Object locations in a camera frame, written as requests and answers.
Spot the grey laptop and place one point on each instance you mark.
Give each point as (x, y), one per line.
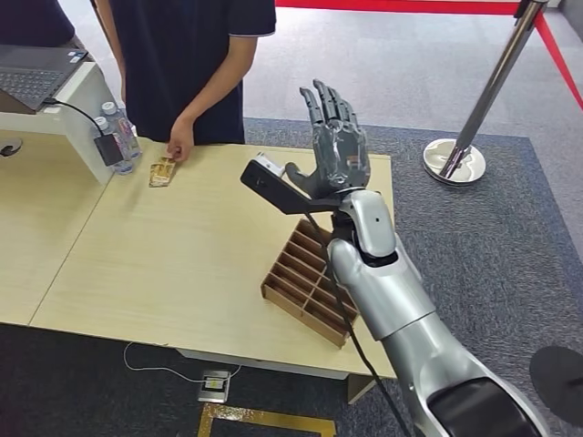
(32, 75)

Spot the white desk riser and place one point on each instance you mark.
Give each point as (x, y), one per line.
(79, 102)

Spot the white desk underframe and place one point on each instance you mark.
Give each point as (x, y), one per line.
(273, 365)

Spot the black power adapter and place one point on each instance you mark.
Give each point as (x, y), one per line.
(108, 151)

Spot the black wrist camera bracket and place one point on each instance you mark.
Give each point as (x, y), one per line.
(273, 190)

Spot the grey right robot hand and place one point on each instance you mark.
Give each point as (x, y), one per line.
(341, 157)

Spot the person's left forearm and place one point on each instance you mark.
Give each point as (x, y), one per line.
(214, 90)

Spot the clear water bottle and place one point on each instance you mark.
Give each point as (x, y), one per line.
(103, 127)
(125, 130)

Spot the chrome stanchion post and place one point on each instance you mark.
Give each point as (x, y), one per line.
(483, 102)

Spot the person's right forearm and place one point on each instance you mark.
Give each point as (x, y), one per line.
(121, 78)

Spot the black round disc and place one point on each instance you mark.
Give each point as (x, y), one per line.
(560, 386)

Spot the metal floor socket box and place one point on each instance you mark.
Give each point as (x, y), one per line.
(214, 386)

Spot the brown wooden card tray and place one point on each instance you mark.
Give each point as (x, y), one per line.
(296, 283)

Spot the long red barrier belt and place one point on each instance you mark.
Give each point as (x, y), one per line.
(387, 6)

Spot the person's left hand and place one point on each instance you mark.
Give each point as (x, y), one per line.
(181, 139)

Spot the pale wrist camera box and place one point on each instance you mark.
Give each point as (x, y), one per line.
(269, 164)

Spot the short red barrier belt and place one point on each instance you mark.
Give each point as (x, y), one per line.
(558, 56)

